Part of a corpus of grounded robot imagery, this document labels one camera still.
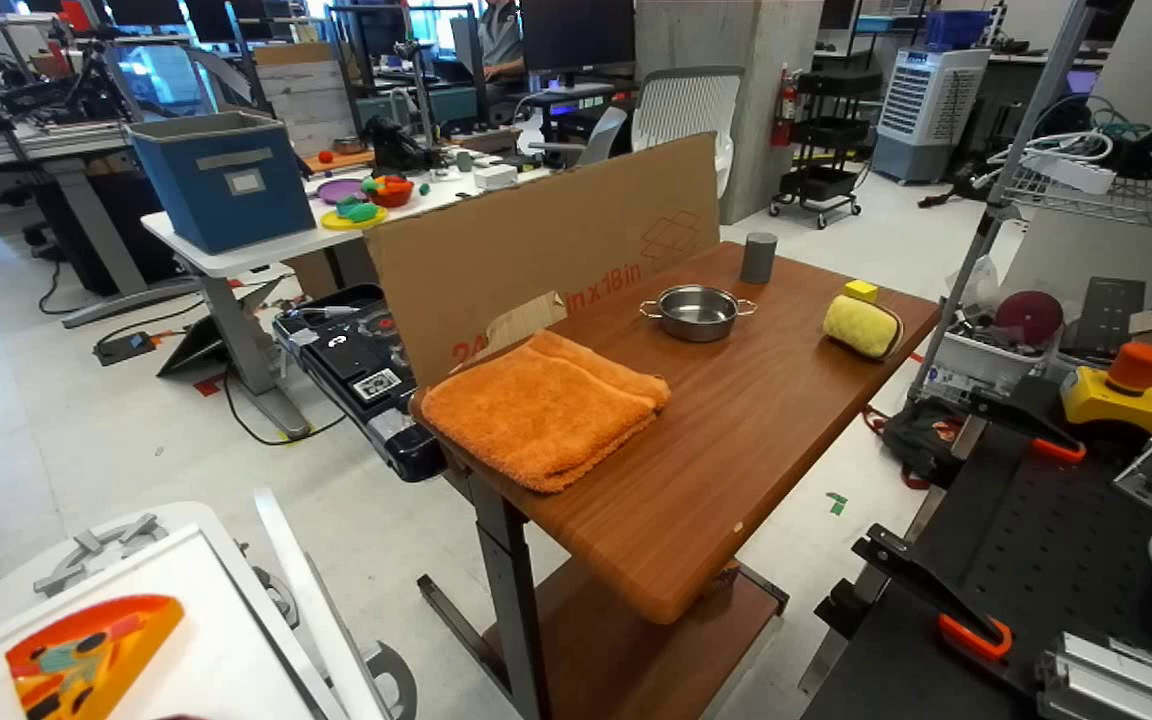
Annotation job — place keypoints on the grey metal cup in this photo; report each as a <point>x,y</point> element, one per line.
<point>757,258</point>

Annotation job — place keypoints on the silver pot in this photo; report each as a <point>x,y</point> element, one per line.
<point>698,315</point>

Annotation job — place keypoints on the yellow block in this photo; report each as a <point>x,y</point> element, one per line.
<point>860,290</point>

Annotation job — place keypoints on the orange folded towel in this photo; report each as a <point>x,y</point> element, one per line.
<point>540,404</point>

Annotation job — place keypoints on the brown cardboard board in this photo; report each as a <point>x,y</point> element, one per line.
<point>522,252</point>

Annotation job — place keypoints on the wooden table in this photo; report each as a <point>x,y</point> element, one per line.
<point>722,454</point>

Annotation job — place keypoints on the black flat case with label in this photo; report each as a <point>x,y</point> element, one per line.
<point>361,383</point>

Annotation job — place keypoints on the green toy plate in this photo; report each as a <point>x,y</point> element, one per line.
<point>359,208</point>

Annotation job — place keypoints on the white office chair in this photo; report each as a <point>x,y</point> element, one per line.
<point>680,115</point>

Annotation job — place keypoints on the yellow striped sponge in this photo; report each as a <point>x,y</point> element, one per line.
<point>860,324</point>

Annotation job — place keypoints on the red fire extinguisher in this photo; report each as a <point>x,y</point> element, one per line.
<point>785,115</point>

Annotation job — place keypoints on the black monitor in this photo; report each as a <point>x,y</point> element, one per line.
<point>576,32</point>

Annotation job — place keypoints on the black utility cart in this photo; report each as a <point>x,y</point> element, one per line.
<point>830,147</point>

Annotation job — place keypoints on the white desk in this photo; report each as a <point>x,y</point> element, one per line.
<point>259,244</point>

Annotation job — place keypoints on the blue storage bin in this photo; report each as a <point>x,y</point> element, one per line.
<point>223,186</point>

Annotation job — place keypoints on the white air cooler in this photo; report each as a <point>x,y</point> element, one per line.
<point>924,115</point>

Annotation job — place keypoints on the white equipment cart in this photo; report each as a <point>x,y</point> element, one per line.
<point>210,660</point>

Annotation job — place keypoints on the black perforated breadboard table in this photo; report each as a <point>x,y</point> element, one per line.
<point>1058,561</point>

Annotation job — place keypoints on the white power strip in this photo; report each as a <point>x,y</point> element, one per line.
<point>1069,170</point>

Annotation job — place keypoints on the yellow emergency stop button box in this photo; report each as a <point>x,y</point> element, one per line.
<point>1120,395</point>

